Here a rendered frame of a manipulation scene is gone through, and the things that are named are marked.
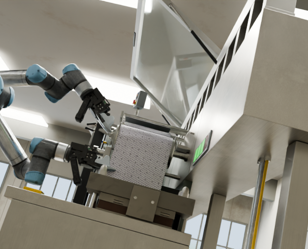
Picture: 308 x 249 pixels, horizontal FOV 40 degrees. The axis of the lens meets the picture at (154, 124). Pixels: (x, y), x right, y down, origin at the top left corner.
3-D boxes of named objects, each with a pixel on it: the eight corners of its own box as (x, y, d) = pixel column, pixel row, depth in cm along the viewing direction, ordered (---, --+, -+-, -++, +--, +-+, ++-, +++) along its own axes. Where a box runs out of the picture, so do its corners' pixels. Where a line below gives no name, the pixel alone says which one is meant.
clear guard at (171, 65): (134, 77, 292) (134, 77, 292) (184, 130, 284) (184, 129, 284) (145, -16, 192) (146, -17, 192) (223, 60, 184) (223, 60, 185)
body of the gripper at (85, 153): (98, 147, 175) (70, 140, 175) (92, 167, 173) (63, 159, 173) (99, 152, 183) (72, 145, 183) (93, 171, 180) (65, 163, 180)
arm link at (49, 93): (36, 85, 191) (55, 69, 190) (52, 96, 200) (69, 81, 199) (41, 96, 186) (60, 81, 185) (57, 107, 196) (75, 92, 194)
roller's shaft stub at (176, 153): (170, 158, 189) (173, 149, 191) (185, 162, 189) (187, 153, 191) (172, 156, 185) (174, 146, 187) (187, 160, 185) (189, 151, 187)
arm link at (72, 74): (64, 75, 198) (78, 63, 197) (77, 93, 196) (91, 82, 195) (57, 71, 191) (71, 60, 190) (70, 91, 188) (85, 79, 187)
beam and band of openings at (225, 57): (153, 190, 402) (159, 168, 409) (161, 192, 402) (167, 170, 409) (263, 10, 109) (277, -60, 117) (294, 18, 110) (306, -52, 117)
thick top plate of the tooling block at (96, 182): (88, 193, 169) (92, 179, 171) (184, 219, 170) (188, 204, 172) (86, 186, 154) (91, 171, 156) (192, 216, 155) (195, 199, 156)
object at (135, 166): (102, 185, 175) (115, 143, 181) (158, 200, 175) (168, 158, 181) (102, 185, 175) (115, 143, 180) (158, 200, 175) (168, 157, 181)
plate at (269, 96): (142, 221, 393) (150, 190, 403) (171, 229, 394) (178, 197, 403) (234, 111, 99) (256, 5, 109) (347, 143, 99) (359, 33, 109)
